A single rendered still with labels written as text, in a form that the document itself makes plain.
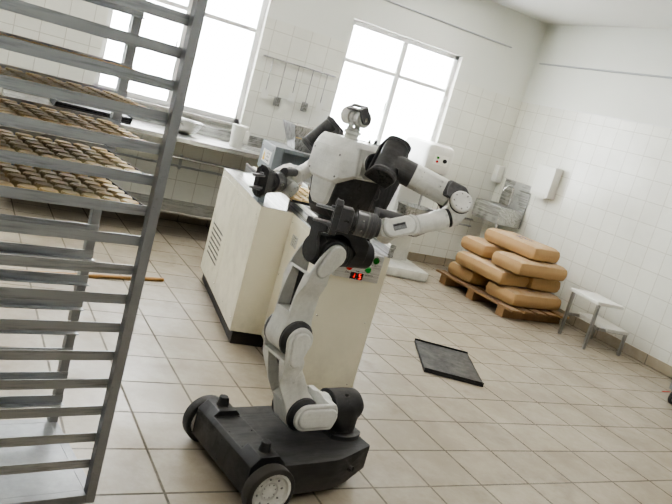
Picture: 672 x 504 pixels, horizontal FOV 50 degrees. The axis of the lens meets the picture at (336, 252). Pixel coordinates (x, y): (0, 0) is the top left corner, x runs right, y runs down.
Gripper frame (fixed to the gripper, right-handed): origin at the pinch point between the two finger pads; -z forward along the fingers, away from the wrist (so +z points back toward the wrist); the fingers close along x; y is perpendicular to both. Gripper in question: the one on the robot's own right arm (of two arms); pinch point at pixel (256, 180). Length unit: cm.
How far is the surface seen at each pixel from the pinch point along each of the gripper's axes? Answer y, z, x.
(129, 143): 3, -81, 10
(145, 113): 4, -79, 19
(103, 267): 3, -81, -26
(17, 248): -40, -70, -35
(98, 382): 5, -76, -62
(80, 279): -29, -52, -44
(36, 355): -5, -92, -53
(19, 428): -32, -62, -98
